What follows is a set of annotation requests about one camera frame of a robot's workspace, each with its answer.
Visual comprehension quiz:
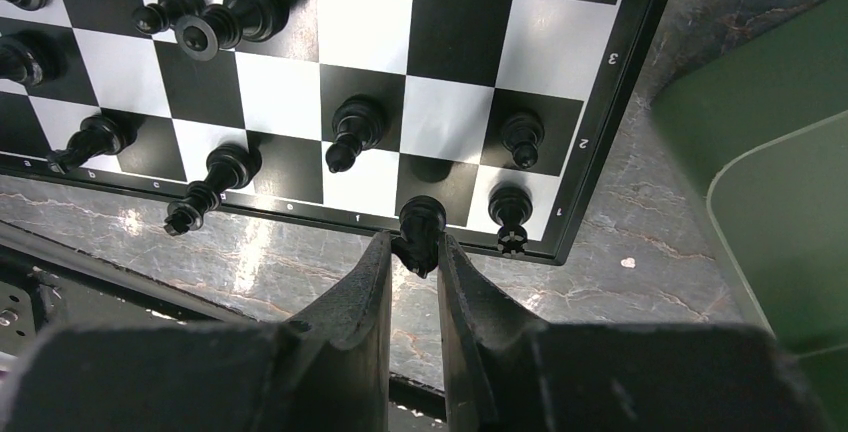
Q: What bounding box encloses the black chess king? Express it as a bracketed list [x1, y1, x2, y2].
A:
[163, 142, 262, 237]

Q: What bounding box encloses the black chess rook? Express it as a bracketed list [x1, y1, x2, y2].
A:
[488, 184, 533, 258]

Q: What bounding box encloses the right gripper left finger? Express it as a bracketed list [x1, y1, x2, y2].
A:
[258, 232, 392, 431]

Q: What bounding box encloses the black white chessboard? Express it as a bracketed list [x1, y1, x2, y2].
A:
[1, 0, 666, 265]

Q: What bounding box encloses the black pawn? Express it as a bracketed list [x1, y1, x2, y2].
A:
[500, 109, 545, 170]
[131, 0, 206, 35]

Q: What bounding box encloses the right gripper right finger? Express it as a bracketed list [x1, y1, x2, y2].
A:
[438, 233, 546, 431]

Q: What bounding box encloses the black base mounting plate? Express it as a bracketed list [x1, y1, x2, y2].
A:
[1, 227, 447, 431]

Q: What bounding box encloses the black chess knight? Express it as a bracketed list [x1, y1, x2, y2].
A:
[391, 195, 446, 279]

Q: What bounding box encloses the green square tray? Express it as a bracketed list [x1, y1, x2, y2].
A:
[652, 0, 847, 426]

